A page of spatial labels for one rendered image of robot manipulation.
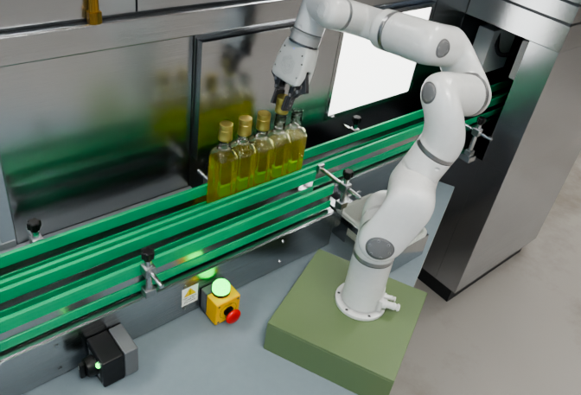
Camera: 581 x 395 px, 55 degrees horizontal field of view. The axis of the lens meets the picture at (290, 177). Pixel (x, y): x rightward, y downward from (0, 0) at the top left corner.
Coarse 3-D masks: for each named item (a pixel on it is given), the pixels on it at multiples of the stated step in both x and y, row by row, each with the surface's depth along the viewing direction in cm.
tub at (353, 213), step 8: (360, 200) 171; (344, 208) 167; (352, 208) 170; (360, 208) 173; (344, 216) 164; (352, 216) 172; (360, 216) 175; (352, 224) 163; (424, 232) 163; (416, 240) 160
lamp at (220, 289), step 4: (216, 280) 135; (220, 280) 135; (224, 280) 136; (216, 284) 134; (220, 284) 134; (224, 284) 134; (228, 284) 135; (212, 288) 135; (216, 288) 134; (220, 288) 134; (224, 288) 134; (228, 288) 135; (212, 292) 135; (216, 292) 134; (220, 292) 134; (224, 292) 134; (228, 292) 135; (216, 296) 135; (220, 296) 134; (224, 296) 135
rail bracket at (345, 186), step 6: (318, 168) 161; (330, 174) 159; (342, 174) 154; (348, 174) 152; (336, 180) 158; (348, 180) 154; (342, 186) 155; (348, 186) 155; (342, 192) 156; (348, 192) 155; (354, 192) 154; (342, 198) 157; (360, 198) 153; (336, 204) 159; (342, 204) 158
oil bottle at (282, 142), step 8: (272, 136) 148; (280, 136) 148; (288, 136) 149; (280, 144) 148; (288, 144) 150; (280, 152) 150; (288, 152) 152; (272, 160) 150; (280, 160) 151; (272, 168) 151; (280, 168) 153; (272, 176) 153; (280, 176) 155
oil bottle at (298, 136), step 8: (288, 128) 152; (296, 128) 151; (296, 136) 151; (304, 136) 153; (296, 144) 152; (304, 144) 155; (296, 152) 154; (288, 160) 155; (296, 160) 156; (288, 168) 156; (296, 168) 158
